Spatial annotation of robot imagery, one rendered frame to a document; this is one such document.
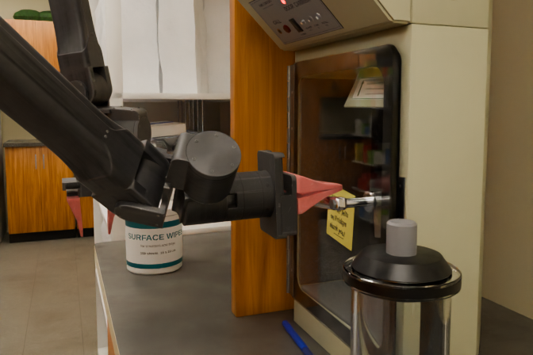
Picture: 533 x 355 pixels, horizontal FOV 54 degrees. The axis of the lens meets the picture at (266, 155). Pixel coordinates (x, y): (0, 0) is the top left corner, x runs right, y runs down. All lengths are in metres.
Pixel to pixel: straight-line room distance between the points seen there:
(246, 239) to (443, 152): 0.43
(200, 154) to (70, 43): 0.44
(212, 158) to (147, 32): 1.41
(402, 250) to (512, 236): 0.64
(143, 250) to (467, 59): 0.82
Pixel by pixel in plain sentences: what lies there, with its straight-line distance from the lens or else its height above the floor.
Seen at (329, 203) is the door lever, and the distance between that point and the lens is 0.65.
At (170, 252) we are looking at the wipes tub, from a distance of 1.23.
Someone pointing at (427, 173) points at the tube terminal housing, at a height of 1.24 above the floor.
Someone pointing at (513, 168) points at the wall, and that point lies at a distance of 1.11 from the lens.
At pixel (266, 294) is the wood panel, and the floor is 0.98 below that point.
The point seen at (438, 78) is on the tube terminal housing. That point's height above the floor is 1.35.
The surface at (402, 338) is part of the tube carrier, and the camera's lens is 0.50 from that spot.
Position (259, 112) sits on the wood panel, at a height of 1.31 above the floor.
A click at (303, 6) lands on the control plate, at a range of 0.73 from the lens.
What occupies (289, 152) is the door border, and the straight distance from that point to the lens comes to 0.89.
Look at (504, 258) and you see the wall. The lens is 1.15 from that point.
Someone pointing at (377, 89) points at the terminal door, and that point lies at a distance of 0.65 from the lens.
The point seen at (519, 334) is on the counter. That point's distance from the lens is 1.01.
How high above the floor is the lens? 1.32
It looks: 5 degrees down
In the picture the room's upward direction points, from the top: straight up
